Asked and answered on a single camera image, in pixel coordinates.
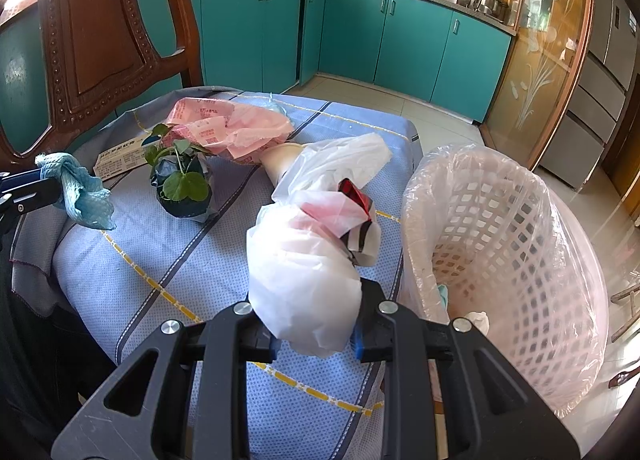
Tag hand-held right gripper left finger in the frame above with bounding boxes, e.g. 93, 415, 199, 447
50, 302, 281, 460

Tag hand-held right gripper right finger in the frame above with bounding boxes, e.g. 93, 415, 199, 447
350, 277, 581, 460

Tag blue rag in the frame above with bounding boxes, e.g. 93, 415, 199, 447
35, 152, 117, 231

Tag white plastic bag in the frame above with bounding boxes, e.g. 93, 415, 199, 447
246, 132, 393, 358

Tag long cardboard box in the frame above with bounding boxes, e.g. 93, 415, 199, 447
92, 144, 166, 178

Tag white tissue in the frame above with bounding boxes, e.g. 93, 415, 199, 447
467, 311, 492, 337

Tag red snack wrapper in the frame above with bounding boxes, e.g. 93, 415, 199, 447
336, 179, 383, 268

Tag green plant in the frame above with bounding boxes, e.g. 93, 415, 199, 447
144, 123, 221, 223

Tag white blue striped cup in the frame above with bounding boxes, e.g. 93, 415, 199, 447
260, 142, 321, 188

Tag pink plastic bag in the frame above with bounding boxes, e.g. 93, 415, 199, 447
162, 96, 296, 167

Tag white lattice waste basket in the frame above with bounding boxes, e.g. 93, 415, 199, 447
400, 142, 608, 418

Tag grey cloth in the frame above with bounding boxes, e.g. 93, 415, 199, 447
9, 85, 241, 311

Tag blue striped cloth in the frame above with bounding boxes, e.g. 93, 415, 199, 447
50, 90, 421, 460

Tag carved wooden chair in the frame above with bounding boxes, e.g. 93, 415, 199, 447
0, 0, 203, 166

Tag teal base cabinets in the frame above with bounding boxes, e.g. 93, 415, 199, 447
0, 0, 518, 153

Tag etched glass sliding door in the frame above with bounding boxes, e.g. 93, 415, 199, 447
480, 0, 596, 171

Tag grey refrigerator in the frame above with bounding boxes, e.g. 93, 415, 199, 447
537, 0, 640, 191

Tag steel stock pot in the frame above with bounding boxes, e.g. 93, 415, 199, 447
471, 0, 508, 21

